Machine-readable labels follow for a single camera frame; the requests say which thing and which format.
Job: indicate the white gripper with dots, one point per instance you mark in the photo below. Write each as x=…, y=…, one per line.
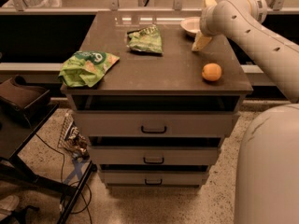
x=206, y=22

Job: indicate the white paper bowl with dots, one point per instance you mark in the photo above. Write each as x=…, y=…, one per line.
x=191, y=25

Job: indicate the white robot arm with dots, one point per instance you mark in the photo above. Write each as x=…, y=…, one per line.
x=267, y=172

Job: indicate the green rice chip bag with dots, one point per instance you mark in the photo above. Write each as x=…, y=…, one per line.
x=147, y=39

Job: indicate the crumpled green snack bag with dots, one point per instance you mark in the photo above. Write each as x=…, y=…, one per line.
x=86, y=68

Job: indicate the orange fruit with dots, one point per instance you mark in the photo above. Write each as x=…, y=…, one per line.
x=211, y=72

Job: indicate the grey drawer cabinet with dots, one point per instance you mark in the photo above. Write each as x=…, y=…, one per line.
x=149, y=82

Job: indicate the dark brown box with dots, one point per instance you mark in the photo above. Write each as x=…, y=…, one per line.
x=21, y=100

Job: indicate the black side table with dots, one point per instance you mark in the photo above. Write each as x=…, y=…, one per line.
x=13, y=139

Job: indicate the top drawer with handle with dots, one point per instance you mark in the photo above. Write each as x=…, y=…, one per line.
x=150, y=124

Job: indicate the drawer with handle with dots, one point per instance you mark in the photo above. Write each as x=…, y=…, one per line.
x=153, y=155
x=160, y=178
x=150, y=124

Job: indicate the middle drawer with handle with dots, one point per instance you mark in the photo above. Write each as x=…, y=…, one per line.
x=153, y=155

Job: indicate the wire basket with snacks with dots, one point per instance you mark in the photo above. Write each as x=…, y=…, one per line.
x=71, y=140

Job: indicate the bottom drawer with handle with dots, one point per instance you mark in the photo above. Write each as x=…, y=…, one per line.
x=160, y=178

